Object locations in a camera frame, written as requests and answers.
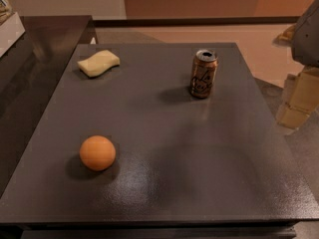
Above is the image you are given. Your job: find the yellow sponge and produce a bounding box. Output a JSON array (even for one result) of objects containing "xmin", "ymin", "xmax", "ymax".
[{"xmin": 77, "ymin": 50, "xmax": 120, "ymax": 78}]

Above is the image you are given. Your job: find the white box on counter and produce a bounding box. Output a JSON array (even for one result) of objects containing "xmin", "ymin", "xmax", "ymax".
[{"xmin": 0, "ymin": 13, "xmax": 25, "ymax": 58}]

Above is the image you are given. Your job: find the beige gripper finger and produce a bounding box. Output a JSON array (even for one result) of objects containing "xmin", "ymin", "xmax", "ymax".
[
  {"xmin": 276, "ymin": 67, "xmax": 319, "ymax": 129},
  {"xmin": 273, "ymin": 25, "xmax": 296, "ymax": 47}
]

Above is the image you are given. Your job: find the dark side counter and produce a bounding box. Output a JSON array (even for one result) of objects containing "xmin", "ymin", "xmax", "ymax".
[{"xmin": 0, "ymin": 15, "xmax": 97, "ymax": 196}]

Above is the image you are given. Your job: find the orange ball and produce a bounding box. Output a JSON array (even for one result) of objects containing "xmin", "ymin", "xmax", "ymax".
[{"xmin": 80, "ymin": 135, "xmax": 116, "ymax": 171}]

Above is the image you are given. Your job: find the orange soda can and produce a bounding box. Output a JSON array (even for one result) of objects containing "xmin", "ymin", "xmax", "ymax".
[{"xmin": 190, "ymin": 49, "xmax": 218, "ymax": 99}]

